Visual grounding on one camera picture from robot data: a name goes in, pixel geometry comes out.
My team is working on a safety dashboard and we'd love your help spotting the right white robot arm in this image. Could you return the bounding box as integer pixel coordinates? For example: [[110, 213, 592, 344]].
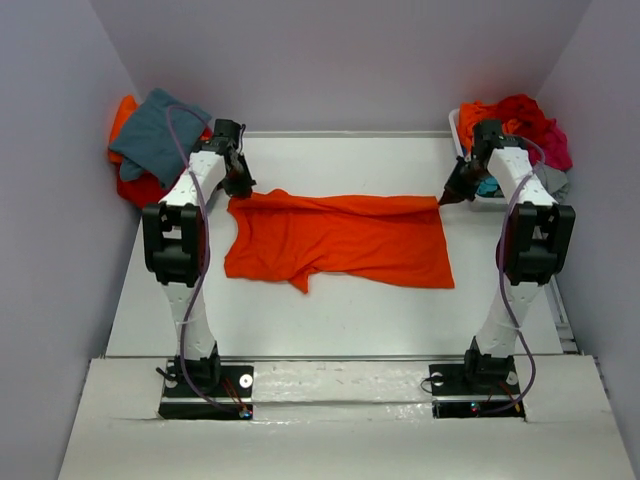
[[438, 119, 576, 393]]

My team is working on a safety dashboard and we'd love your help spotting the red folded t shirt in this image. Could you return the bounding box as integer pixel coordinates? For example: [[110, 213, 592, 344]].
[[116, 174, 170, 209]]

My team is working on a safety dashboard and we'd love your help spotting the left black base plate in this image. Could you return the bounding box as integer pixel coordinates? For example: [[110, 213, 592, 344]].
[[156, 361, 255, 421]]

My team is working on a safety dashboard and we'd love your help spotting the orange folded t shirt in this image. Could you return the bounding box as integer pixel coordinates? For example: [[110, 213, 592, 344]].
[[107, 94, 214, 179]]

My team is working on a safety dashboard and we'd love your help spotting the orange t shirt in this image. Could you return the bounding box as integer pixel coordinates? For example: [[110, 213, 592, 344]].
[[224, 189, 455, 293], [107, 94, 214, 179]]

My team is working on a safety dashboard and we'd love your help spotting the red crumpled t shirt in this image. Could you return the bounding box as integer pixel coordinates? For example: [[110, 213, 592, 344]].
[[494, 94, 552, 145]]

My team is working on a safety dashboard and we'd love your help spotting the white laundry basket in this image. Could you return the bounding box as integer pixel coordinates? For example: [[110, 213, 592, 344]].
[[448, 108, 507, 212]]

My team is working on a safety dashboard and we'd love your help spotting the teal folded t shirt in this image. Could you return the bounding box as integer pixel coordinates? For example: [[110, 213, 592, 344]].
[[108, 88, 213, 191]]

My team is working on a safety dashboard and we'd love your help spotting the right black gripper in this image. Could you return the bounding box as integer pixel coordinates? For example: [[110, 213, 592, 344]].
[[439, 155, 493, 205]]

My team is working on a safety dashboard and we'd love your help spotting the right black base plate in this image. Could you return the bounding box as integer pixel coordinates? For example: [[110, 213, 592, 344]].
[[420, 363, 525, 419]]

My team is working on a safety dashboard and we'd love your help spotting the grey crumpled t shirt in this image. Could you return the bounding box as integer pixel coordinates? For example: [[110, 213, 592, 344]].
[[537, 165, 570, 203]]

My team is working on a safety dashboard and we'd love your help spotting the cyan crumpled t shirt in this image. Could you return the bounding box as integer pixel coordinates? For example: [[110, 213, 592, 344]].
[[476, 177, 504, 198]]

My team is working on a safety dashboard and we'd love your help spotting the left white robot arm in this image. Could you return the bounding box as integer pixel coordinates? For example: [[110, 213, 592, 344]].
[[142, 119, 255, 396]]

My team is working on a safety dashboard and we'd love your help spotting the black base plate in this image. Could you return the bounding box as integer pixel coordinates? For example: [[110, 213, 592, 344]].
[[156, 361, 255, 421], [420, 363, 525, 419]]

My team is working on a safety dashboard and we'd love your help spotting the magenta crumpled t shirt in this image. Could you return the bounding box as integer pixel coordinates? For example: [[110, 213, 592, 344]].
[[534, 122, 573, 172]]

